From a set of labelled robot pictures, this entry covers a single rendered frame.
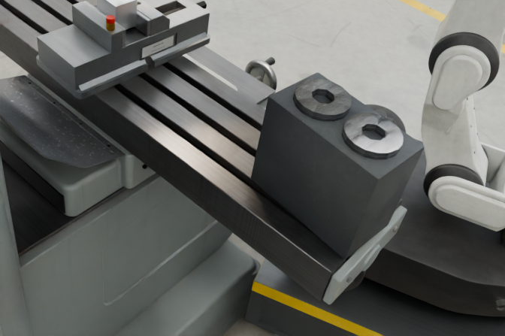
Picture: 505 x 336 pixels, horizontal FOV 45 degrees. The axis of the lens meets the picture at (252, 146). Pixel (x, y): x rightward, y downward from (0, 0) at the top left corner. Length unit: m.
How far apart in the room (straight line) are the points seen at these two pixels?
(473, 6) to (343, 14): 2.26
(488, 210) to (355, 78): 1.61
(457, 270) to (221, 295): 0.66
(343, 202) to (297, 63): 2.16
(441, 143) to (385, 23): 2.12
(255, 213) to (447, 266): 0.67
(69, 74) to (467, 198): 0.95
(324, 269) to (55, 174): 0.54
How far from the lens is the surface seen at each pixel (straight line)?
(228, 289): 1.81
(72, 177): 1.20
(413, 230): 1.60
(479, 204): 1.55
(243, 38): 3.15
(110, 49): 1.20
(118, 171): 1.25
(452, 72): 1.35
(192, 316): 1.75
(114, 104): 1.19
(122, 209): 1.33
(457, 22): 1.35
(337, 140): 0.90
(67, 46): 1.22
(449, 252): 1.59
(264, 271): 1.61
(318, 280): 1.00
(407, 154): 0.92
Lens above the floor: 1.69
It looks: 42 degrees down
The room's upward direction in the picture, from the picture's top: 12 degrees clockwise
